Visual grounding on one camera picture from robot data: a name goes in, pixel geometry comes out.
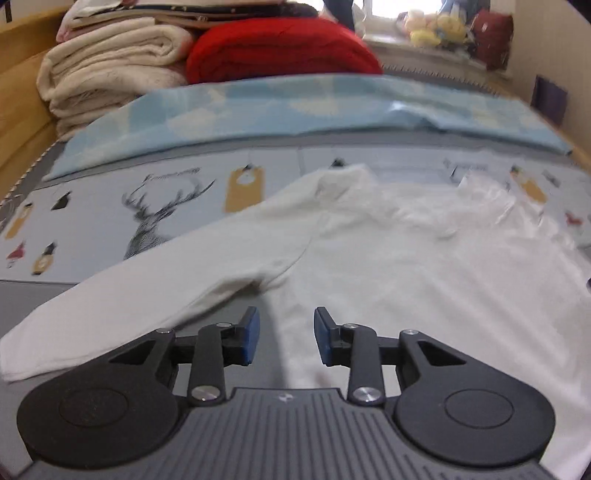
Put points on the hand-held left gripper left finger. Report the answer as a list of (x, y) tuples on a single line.
[(251, 334)]

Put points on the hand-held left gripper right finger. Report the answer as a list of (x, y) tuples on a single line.
[(322, 337)]

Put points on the white long-sleeve shirt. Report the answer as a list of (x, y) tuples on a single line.
[(392, 263)]

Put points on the grey deer print bed sheet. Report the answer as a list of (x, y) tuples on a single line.
[(92, 221)]

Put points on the blue cloud print quilt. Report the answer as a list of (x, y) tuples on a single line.
[(258, 110)]

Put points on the folded red blanket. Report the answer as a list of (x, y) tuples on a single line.
[(281, 53)]

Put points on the folded cream blanket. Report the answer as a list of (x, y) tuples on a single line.
[(111, 69)]

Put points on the purple box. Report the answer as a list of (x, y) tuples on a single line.
[(549, 99)]

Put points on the yellow plush toys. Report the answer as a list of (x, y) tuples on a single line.
[(436, 27)]

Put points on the dark patterned folded quilt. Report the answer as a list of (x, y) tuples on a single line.
[(184, 11)]

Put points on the dark red bag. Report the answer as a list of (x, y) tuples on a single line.
[(491, 39)]

